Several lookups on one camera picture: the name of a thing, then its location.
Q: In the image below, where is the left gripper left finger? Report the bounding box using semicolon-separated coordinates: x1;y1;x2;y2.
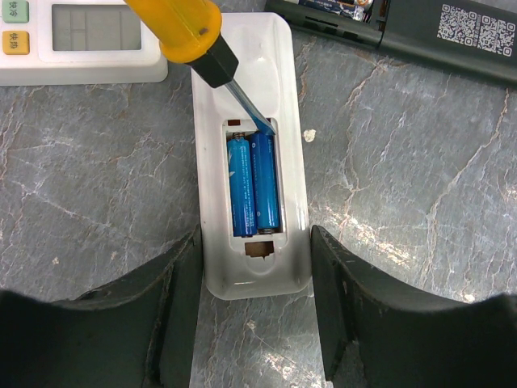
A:
1;230;202;387

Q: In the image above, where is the orange handled screwdriver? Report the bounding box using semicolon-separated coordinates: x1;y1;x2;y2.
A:
125;0;275;135

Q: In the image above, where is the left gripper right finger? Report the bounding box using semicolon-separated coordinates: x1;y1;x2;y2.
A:
311;226;516;387

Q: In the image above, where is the battery in black remote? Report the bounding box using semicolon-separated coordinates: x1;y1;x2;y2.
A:
298;0;374;21

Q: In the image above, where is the blue battery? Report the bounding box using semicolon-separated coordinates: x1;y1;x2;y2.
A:
227;133;257;237
250;132;280;234

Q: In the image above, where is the white remote with back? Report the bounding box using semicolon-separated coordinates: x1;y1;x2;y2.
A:
192;13;311;300

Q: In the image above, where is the white air conditioner remote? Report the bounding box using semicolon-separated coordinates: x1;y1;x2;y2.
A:
1;0;168;86

